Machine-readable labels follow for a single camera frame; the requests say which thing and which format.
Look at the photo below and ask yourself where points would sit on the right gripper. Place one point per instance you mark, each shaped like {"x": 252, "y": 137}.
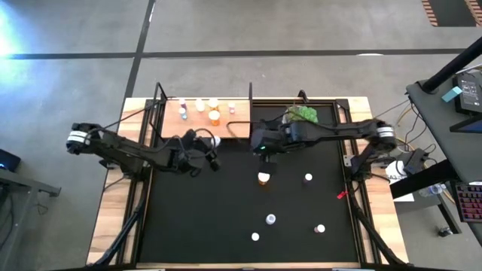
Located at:
{"x": 271, "y": 139}

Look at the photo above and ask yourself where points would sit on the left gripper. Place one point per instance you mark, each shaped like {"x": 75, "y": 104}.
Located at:
{"x": 186, "y": 154}

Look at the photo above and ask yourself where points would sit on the white bottle tan label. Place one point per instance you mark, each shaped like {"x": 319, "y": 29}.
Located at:
{"x": 215, "y": 141}

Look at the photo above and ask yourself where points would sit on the small white plastic bottle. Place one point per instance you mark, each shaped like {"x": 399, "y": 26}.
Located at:
{"x": 199, "y": 105}

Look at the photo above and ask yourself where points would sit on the clear blue vial white pills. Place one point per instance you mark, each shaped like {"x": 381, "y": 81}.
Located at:
{"x": 182, "y": 113}

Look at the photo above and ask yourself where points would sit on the white bottle ribbed cap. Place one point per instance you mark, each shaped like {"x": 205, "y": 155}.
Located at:
{"x": 270, "y": 218}

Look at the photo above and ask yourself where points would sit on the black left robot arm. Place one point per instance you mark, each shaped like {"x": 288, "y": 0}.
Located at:
{"x": 124, "y": 150}

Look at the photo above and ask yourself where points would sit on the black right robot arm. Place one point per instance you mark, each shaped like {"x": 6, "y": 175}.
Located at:
{"x": 339, "y": 130}

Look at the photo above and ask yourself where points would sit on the succulent in white patterned pot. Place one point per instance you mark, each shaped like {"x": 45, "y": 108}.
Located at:
{"x": 301, "y": 113}

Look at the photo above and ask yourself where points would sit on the small red clip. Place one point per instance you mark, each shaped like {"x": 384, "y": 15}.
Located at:
{"x": 342, "y": 194}

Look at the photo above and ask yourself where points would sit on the black table mat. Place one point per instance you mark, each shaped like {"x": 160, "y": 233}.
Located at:
{"x": 211, "y": 244}

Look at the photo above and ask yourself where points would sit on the white printed paper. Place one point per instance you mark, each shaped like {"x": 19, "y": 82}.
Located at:
{"x": 395, "y": 174}

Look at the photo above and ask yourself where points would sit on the black controller box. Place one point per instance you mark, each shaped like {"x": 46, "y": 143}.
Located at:
{"x": 414, "y": 160}

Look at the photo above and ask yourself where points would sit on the clear plastic water bottle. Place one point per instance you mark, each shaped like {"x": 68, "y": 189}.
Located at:
{"x": 433, "y": 189}

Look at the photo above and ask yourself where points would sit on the dark grey side desk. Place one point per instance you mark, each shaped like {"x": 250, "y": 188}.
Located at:
{"x": 437, "y": 113}

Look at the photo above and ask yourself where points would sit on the black chair caster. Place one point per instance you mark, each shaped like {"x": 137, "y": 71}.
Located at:
{"x": 444, "y": 230}

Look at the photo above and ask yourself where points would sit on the grey side table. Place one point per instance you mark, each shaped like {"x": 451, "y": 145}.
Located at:
{"x": 22, "y": 182}

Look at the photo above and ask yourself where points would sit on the teal block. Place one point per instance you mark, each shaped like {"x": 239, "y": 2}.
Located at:
{"x": 451, "y": 94}

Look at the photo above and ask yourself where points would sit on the black device blue light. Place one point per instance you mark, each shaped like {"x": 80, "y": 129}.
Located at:
{"x": 7, "y": 162}

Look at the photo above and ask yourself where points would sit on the backlit black keyboard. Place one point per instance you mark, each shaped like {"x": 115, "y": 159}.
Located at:
{"x": 470, "y": 203}

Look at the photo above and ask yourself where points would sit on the black pole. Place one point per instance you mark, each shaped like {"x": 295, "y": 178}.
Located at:
{"x": 452, "y": 66}

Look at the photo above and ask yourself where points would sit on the black power adapter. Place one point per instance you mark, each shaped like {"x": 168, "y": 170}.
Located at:
{"x": 470, "y": 94}

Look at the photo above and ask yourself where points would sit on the dark floor mat striped edges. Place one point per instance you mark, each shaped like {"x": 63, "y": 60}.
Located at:
{"x": 452, "y": 11}

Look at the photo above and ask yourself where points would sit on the wooden shelf black frame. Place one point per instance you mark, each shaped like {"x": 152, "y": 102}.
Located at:
{"x": 196, "y": 130}

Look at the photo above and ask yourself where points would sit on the black metal rig frame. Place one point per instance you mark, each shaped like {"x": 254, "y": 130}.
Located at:
{"x": 342, "y": 104}

